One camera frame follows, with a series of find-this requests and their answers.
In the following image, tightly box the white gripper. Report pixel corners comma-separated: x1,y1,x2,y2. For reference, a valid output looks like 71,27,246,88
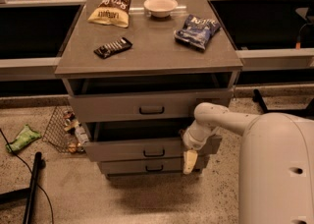
179,120,218,175

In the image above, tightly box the black snack bar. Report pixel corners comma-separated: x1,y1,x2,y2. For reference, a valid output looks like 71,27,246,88
94,37,132,59

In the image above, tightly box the white bowl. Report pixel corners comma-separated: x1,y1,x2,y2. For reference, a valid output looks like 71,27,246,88
144,0,178,18

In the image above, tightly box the black cable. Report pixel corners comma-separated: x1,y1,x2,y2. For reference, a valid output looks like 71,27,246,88
0,127,55,224

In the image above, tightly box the blue chip bag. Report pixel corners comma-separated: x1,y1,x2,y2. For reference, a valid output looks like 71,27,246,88
174,15,221,52

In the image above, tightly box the green snack bag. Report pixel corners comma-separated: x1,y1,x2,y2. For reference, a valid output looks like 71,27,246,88
6,124,42,153

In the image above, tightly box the brown yellow chip bag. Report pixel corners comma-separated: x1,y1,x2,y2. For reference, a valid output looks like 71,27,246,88
88,0,131,28

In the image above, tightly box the grey drawer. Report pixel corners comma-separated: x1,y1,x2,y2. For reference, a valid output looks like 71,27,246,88
82,121,224,163
69,89,233,123
96,155,210,176

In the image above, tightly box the grey bottom drawer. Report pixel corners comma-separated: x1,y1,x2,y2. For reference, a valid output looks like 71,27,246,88
96,155,210,176

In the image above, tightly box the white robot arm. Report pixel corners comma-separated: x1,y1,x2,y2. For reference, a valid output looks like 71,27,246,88
183,102,314,224

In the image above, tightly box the black stand leg right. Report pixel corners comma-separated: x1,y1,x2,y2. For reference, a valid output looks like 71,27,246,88
252,89,314,119

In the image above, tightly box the wire basket with items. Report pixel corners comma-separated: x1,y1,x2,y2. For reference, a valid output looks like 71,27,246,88
43,106,88,154

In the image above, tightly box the grey drawer cabinet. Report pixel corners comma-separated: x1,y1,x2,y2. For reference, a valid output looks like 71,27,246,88
54,0,244,181

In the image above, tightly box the grey top drawer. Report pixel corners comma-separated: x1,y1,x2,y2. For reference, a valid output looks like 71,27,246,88
69,89,233,123

